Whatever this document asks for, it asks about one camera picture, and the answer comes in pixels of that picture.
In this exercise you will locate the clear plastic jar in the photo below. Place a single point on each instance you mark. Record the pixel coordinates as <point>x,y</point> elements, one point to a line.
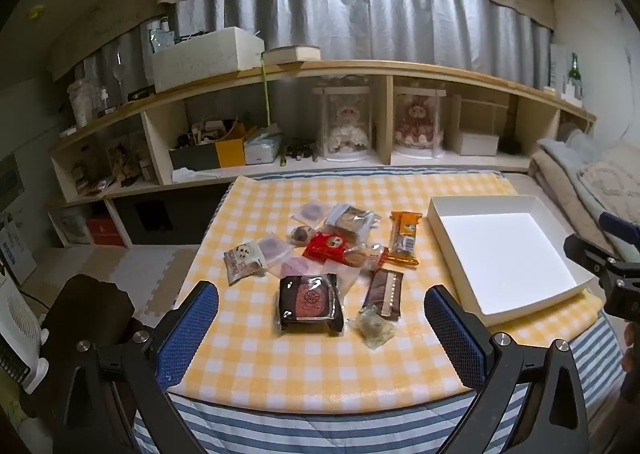
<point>82,99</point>

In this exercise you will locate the brown chair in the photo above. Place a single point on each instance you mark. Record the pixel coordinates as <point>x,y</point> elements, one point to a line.
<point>85,314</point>

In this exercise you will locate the purple pastry clear packet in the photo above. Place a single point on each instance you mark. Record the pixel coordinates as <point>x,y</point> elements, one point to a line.
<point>312,210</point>
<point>272,247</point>

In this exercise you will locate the dark mooncake packet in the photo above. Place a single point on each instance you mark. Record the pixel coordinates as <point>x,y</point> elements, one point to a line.
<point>312,304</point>

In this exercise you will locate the yellow checkered tablecloth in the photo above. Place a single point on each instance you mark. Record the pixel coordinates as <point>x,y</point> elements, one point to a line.
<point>280,194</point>

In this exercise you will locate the dark grey box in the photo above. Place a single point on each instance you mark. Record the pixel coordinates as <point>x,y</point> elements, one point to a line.
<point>192,158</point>

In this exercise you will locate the person's right hand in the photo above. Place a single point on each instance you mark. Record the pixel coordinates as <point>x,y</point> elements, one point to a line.
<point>628,349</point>

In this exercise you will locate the beige mattress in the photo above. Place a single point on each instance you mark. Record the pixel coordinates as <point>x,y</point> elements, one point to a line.
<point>525,186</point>

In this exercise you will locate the thick book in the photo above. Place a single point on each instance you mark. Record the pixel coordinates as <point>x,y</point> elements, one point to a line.
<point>292,53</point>

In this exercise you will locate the white foam box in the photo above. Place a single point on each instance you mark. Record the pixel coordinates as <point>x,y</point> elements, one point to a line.
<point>200,59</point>

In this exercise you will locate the small black items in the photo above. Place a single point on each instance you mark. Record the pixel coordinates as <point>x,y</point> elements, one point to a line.
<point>300,149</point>

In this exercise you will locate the green glass bottle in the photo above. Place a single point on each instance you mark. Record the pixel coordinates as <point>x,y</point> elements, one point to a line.
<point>575,69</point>

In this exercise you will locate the white dress doll in case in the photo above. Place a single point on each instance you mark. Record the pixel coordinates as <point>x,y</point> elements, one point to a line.
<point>345,122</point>

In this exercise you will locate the grey curtain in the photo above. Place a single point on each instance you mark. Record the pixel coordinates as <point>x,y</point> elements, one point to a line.
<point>375,19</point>

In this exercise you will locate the clear glass bottle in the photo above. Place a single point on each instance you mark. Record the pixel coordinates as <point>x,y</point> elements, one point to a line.
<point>162,37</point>

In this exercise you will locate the red dress doll in case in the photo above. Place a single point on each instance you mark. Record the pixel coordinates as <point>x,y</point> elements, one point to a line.
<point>417,122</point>

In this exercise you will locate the wooden shelf unit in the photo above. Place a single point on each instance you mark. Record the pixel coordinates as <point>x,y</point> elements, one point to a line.
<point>350,68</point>

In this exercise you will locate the tissue box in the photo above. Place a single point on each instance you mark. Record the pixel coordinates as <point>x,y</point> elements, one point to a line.
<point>262,144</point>

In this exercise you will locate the orange snack packet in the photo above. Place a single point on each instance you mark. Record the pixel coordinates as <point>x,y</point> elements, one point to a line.
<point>405,236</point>

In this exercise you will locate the grey blue blanket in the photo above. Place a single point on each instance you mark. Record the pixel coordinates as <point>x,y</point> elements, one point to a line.
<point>575,154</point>

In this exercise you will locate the small white box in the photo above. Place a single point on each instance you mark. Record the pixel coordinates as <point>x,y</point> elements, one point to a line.
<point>477,143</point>

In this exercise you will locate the green white candy packet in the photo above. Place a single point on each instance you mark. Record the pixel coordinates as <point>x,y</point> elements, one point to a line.
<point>375,328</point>

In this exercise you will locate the white paper sheet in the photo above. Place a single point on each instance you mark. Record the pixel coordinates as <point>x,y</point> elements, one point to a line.
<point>195,175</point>

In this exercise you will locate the wine glass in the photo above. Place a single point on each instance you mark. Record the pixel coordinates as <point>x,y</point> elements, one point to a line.
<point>119,67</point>

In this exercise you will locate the black pouch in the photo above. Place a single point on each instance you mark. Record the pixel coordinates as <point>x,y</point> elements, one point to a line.
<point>510,144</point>

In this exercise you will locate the round pastry clear packet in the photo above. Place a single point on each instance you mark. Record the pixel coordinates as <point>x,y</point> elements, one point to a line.
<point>300,234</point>

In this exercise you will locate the grey window pastry packet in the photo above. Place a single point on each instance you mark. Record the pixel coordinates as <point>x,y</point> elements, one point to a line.
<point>350,220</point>

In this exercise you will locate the blue white board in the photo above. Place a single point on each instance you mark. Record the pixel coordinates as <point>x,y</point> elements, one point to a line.
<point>12,249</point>

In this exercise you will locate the green ribbon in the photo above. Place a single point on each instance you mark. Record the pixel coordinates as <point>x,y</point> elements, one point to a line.
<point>266,94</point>

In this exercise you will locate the white cardboard box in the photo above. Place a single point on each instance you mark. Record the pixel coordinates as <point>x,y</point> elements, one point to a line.
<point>505,254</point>

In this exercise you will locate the brown chocolate packet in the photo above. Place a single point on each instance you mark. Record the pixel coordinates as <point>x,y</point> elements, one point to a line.
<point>385,291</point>

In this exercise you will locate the red box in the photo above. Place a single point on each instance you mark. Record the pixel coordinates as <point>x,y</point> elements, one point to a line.
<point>105,231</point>

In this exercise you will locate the cream fluffy blanket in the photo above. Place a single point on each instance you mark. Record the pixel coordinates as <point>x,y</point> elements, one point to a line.
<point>610,184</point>

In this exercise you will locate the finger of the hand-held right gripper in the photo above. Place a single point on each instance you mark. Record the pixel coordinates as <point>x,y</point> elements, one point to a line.
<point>620,226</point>
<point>582,248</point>

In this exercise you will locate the beige blanket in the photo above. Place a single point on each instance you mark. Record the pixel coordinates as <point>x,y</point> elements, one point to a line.
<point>565,194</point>

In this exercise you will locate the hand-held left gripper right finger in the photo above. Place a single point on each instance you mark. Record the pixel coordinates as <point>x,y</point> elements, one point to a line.
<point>455,334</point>

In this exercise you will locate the pink pastry clear packet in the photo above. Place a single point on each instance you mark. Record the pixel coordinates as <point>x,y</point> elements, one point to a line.
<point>295,265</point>

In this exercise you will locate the white cookie packet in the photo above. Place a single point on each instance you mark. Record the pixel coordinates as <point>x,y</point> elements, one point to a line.
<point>242,259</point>

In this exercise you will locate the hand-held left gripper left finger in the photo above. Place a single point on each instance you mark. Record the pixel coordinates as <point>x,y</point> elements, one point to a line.
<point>187,329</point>

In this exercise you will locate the red snack packet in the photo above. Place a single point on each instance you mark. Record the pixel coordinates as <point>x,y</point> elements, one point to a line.
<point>325,244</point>

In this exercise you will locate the figure picture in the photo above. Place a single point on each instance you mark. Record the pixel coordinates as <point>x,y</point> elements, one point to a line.
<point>120,157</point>

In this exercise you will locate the white fan heater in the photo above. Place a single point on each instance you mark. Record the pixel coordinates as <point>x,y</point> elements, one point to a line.
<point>17,334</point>

